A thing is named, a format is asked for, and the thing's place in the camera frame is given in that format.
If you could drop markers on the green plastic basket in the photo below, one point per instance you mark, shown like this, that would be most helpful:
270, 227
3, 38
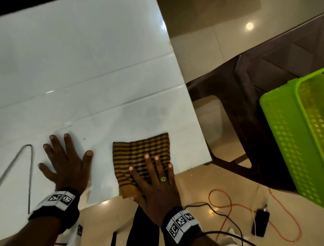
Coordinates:
286, 131

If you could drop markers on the person's left hand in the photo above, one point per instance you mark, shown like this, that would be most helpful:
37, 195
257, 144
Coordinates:
69, 172

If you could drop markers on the dark brown plastic chair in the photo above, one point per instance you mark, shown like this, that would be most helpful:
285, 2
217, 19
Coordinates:
243, 101

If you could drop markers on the person's right hand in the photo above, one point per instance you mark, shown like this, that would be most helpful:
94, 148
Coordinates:
159, 200

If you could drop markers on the brown checkered cloth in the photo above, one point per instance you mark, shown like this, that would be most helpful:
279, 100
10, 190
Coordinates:
134, 152

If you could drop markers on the black marker wristband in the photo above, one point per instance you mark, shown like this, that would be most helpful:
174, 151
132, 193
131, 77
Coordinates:
60, 202
177, 225

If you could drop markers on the white table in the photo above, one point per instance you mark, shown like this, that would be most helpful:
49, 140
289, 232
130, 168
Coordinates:
88, 63

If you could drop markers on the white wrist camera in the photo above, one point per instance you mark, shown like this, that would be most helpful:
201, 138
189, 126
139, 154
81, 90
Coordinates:
77, 233

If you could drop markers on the black power adapter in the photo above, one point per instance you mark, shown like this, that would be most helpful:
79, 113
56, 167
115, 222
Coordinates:
260, 223

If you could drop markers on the person's right leg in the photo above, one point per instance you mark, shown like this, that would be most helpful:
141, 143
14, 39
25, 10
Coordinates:
144, 233

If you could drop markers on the person's left forearm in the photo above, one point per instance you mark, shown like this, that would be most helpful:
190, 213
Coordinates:
33, 232

